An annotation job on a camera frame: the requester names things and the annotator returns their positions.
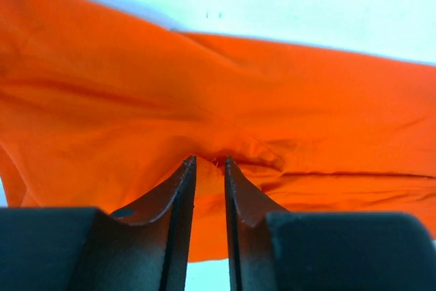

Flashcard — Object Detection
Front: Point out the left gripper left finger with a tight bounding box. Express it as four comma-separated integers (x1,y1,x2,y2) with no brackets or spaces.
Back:
1,156,196,290

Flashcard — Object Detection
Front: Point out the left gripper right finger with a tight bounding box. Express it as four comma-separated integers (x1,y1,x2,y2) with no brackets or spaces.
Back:
225,159,435,290

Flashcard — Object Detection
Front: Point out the orange t-shirt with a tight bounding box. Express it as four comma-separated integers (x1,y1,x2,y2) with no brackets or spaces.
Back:
1,0,435,262

